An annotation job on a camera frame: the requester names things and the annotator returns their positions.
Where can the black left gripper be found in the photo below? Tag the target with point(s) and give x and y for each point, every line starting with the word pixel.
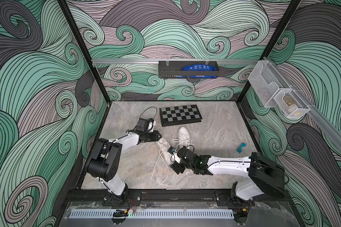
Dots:
pixel 155 138

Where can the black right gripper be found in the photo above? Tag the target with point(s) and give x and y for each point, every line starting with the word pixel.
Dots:
pixel 178 166

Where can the white knit shoe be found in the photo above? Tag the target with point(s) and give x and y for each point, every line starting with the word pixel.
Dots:
pixel 183 138
pixel 162 165

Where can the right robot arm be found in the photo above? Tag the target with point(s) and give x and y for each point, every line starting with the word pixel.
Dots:
pixel 263 175

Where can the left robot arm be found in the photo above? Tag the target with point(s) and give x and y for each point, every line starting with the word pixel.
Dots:
pixel 104 159

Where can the black grey chessboard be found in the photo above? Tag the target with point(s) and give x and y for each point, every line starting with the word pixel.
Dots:
pixel 187 114

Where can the teal plastic piece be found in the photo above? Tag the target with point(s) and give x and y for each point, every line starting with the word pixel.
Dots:
pixel 240 148

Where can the blue oval object in tray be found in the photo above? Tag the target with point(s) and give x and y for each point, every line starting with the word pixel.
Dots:
pixel 199 68

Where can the clear plastic bin large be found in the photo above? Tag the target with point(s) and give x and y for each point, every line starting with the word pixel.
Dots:
pixel 263 80

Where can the clear plastic bin small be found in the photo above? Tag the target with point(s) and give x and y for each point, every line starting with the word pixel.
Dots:
pixel 291 104

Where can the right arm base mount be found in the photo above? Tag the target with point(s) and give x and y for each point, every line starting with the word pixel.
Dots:
pixel 226 198

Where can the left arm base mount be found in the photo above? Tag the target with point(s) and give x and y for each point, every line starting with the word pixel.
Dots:
pixel 127 198

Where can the white slotted cable duct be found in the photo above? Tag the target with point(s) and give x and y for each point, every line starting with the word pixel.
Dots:
pixel 156 213

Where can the black wall tray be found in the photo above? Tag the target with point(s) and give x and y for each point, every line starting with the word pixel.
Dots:
pixel 173 69

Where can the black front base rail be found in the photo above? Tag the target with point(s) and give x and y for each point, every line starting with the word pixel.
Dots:
pixel 154 195

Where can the aluminium rail back wall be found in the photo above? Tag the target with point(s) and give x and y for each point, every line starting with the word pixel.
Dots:
pixel 156 61

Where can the aluminium rail wall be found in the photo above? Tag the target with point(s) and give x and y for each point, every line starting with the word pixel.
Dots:
pixel 156 61
pixel 329 130

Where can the black corner frame post left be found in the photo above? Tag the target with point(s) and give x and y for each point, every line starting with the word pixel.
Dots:
pixel 76 32

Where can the black corner frame post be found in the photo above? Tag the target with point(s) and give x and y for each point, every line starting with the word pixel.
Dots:
pixel 292 7
pixel 76 32

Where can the aluminium rail right wall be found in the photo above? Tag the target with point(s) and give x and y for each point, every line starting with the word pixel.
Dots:
pixel 329 130

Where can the black corner frame post right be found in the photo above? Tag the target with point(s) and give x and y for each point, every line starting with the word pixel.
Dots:
pixel 292 7

